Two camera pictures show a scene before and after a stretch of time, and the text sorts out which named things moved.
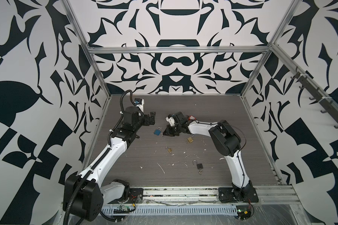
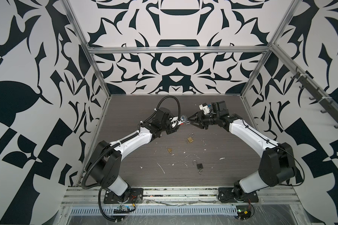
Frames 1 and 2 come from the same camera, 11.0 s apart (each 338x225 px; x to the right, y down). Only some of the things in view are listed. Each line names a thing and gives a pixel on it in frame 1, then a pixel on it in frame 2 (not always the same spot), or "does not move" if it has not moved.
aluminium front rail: (266, 194) does not move
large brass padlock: (190, 139) does not move
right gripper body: (172, 131) to (205, 120)
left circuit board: (123, 209) does not move
